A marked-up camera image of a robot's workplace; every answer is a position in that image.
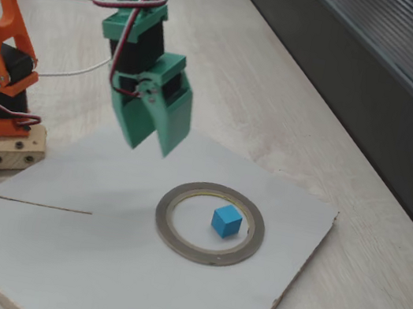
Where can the light grey board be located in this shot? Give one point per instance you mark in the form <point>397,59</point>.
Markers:
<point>165,295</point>

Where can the blue cube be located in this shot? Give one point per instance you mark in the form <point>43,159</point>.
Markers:
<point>226,222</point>

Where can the ribbed translucent partition panel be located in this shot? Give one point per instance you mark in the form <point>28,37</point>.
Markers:
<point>365,70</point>

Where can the wooden base block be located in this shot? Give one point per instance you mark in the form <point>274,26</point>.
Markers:
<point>11,152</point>

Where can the green gripper black servo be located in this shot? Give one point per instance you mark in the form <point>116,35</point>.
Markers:
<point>176,111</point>

